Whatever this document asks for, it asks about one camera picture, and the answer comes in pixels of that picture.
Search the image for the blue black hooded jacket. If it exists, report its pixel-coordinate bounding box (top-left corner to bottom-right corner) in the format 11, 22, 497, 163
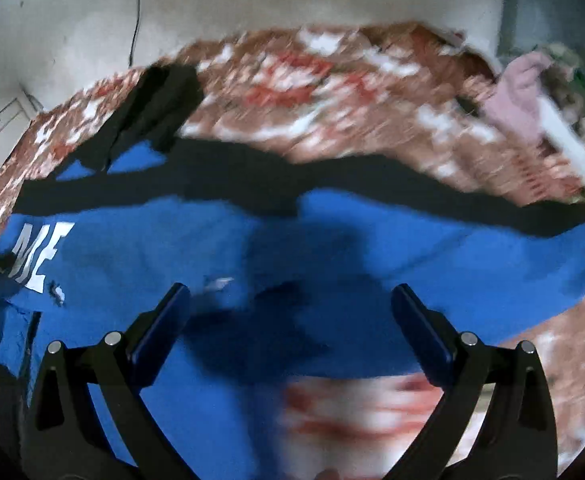
0, 86, 585, 479

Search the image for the white sock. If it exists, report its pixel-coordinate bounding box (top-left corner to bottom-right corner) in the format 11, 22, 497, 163
538, 94, 585, 185

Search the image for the pink cloth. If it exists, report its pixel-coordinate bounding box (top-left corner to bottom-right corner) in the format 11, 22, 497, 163
481, 51, 553, 145

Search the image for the floral bed blanket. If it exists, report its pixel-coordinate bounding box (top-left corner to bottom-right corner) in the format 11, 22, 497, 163
0, 23, 585, 479

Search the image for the blue fabric wardrobe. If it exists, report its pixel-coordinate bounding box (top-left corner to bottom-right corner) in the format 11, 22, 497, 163
497, 0, 585, 59

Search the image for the black power cable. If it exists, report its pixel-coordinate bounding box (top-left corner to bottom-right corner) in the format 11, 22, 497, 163
127, 0, 145, 68

